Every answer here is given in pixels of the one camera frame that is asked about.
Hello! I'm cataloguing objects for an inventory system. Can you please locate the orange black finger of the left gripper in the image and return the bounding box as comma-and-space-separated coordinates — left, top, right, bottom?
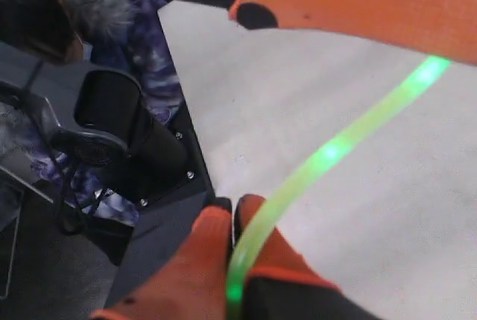
229, 0, 476, 64

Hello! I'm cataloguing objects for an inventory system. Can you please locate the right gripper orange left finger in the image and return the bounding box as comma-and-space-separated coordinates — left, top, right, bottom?
90, 198, 232, 320

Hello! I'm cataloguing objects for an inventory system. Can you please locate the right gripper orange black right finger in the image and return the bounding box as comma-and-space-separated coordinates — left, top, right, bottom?
233, 193, 381, 320

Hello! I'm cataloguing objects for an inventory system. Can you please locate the thin green strip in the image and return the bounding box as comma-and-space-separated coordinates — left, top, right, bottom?
225, 56, 452, 319

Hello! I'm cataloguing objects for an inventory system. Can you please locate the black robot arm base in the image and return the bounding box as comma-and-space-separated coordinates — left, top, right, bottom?
48, 69, 189, 183

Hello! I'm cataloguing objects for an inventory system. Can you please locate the blue patterned cloth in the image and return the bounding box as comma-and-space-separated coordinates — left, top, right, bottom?
1, 0, 183, 226

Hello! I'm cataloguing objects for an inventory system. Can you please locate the black table frame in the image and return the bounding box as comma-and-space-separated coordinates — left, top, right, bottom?
104, 10, 217, 310

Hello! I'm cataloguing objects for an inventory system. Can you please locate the black cable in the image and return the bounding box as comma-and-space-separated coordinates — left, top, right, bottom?
0, 58, 113, 235

